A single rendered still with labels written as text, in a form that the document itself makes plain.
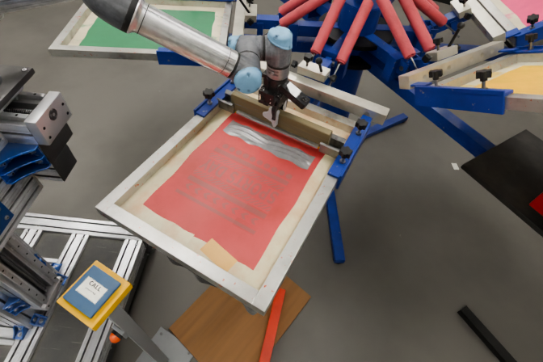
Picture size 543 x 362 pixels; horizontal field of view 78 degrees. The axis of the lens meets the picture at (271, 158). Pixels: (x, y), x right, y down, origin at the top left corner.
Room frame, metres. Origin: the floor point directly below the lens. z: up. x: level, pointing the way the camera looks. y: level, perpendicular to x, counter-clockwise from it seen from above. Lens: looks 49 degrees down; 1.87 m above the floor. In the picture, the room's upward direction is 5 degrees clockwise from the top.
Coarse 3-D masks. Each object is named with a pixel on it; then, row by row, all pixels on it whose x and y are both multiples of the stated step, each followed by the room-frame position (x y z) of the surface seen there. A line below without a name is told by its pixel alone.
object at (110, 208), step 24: (192, 120) 0.90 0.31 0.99; (336, 120) 0.97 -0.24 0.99; (168, 144) 0.78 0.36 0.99; (144, 168) 0.66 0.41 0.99; (120, 192) 0.56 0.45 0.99; (120, 216) 0.48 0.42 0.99; (312, 216) 0.54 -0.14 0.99; (144, 240) 0.42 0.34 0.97; (168, 240) 0.42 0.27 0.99; (288, 240) 0.45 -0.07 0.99; (192, 264) 0.35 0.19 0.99; (288, 264) 0.38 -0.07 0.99; (240, 288) 0.30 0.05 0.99; (264, 288) 0.31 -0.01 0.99; (264, 312) 0.25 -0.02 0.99
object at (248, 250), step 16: (288, 144) 0.86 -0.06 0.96; (304, 144) 0.87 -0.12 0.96; (272, 160) 0.77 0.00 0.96; (320, 160) 0.79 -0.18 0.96; (304, 176) 0.71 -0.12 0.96; (288, 192) 0.64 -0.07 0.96; (272, 208) 0.57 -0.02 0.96; (288, 208) 0.58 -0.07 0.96; (208, 224) 0.50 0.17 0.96; (224, 224) 0.50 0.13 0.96; (272, 224) 0.52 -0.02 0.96; (208, 240) 0.44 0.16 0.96; (224, 240) 0.45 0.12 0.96; (240, 240) 0.45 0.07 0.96; (256, 240) 0.46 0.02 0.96; (240, 256) 0.40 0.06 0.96; (256, 256) 0.41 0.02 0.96
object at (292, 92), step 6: (282, 84) 0.91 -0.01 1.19; (288, 84) 0.92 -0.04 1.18; (282, 90) 0.90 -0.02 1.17; (288, 90) 0.90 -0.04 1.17; (294, 90) 0.91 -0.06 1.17; (300, 90) 0.92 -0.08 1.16; (288, 96) 0.89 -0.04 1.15; (294, 96) 0.88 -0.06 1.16; (300, 96) 0.89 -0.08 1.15; (306, 96) 0.91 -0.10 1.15; (294, 102) 0.88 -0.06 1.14; (300, 102) 0.87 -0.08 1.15; (306, 102) 0.88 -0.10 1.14
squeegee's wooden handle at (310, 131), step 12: (240, 96) 0.98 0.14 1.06; (240, 108) 0.98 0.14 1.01; (252, 108) 0.95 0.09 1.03; (264, 108) 0.93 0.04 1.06; (264, 120) 0.93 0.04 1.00; (288, 120) 0.89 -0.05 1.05; (300, 120) 0.88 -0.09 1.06; (300, 132) 0.87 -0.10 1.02; (312, 132) 0.85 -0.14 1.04; (324, 132) 0.83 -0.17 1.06
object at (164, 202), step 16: (256, 128) 0.92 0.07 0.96; (208, 144) 0.82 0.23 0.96; (240, 144) 0.84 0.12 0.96; (192, 160) 0.74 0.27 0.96; (176, 176) 0.67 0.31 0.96; (160, 192) 0.60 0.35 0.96; (160, 208) 0.54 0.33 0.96; (176, 208) 0.54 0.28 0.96; (192, 208) 0.55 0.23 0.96; (176, 224) 0.49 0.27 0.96; (192, 224) 0.49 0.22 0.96
